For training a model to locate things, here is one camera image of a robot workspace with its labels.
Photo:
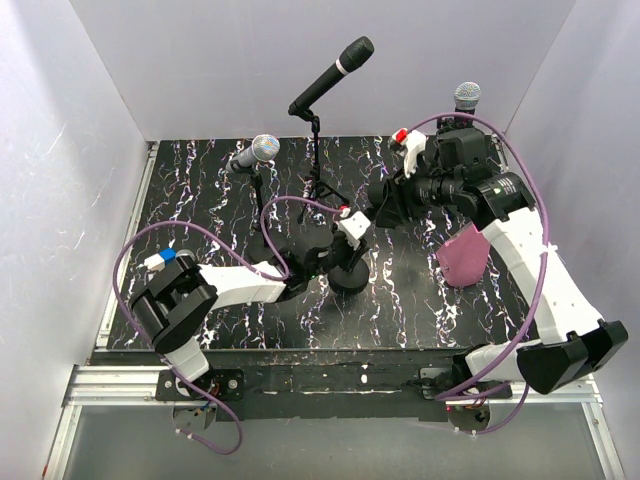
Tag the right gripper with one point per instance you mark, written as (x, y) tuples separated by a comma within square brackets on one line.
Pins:
[(391, 209)]

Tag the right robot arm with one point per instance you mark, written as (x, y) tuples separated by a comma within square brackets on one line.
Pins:
[(454, 170)]

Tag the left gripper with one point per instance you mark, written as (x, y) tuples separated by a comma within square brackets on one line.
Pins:
[(351, 255)]

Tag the round base stand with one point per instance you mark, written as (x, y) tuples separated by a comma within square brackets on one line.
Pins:
[(348, 281), (260, 246)]

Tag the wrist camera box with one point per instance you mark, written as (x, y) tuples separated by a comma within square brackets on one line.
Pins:
[(411, 143), (354, 225)]

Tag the pink wedge block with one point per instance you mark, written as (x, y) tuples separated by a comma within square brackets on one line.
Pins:
[(463, 257)]

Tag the aluminium frame rail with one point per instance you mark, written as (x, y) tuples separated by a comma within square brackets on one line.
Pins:
[(124, 418)]

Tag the tall black foam microphone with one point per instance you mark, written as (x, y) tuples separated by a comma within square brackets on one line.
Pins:
[(351, 59)]

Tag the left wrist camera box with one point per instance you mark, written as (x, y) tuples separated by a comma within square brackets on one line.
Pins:
[(354, 225)]

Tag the silver mesh microphone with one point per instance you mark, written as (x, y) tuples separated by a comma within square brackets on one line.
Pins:
[(263, 148), (466, 97)]

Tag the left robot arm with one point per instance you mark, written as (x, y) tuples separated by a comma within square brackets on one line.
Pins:
[(175, 302)]

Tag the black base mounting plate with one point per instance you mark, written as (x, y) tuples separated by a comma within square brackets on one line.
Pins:
[(329, 383)]

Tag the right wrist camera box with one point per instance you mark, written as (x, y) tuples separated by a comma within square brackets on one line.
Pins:
[(411, 143)]

